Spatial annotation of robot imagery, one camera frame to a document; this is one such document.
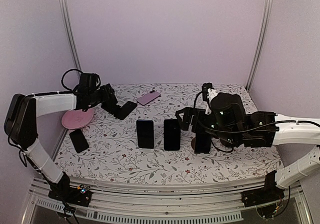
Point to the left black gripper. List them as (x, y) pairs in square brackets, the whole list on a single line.
[(109, 95)]

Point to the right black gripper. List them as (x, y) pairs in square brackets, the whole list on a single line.
[(184, 123)]

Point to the blue phone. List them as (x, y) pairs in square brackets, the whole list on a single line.
[(145, 134), (171, 135)]

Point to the dark round base stand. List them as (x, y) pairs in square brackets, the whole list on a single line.
[(193, 143)]

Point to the teal phone dark screen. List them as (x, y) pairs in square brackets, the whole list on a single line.
[(202, 143)]

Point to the pink phone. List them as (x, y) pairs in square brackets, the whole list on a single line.
[(147, 98)]

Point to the black folding phone stand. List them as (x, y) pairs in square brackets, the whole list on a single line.
[(111, 106)]

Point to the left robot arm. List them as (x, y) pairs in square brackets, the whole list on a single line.
[(27, 112)]

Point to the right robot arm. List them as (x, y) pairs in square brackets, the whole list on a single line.
[(225, 119)]

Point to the black phone face down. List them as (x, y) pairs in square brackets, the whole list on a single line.
[(125, 110)]

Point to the black phone on left stand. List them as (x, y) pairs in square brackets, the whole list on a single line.
[(78, 140)]

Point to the pink round dish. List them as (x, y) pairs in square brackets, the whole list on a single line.
[(77, 119)]

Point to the floral table mat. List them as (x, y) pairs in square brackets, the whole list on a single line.
[(114, 156)]

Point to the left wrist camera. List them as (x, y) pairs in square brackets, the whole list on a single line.
[(90, 81)]

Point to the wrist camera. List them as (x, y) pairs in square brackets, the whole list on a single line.
[(90, 81), (208, 93)]

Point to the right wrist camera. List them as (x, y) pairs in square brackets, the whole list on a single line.
[(208, 93)]

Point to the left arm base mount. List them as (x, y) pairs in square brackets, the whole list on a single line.
[(62, 191)]

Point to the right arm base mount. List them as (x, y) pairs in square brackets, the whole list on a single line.
[(268, 193)]

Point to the left aluminium frame post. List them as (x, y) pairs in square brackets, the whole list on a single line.
[(69, 33)]

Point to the aluminium frame post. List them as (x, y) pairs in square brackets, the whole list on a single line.
[(69, 33), (260, 43)]

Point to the right aluminium frame post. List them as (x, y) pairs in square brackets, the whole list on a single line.
[(260, 43)]

